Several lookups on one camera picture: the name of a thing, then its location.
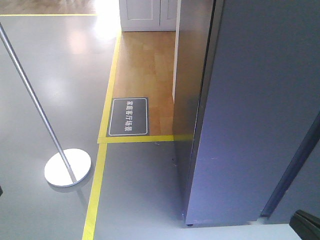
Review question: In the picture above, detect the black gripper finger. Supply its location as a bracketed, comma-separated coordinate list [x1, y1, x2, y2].
[289, 210, 320, 240]

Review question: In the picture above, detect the fridge door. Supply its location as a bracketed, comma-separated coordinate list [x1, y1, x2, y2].
[185, 0, 320, 226]

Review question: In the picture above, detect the silver floor lamp stand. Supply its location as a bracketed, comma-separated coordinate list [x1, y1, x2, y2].
[0, 26, 92, 188]

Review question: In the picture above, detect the white panelled cabinet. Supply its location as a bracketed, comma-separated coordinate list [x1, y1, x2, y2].
[119, 0, 178, 32]

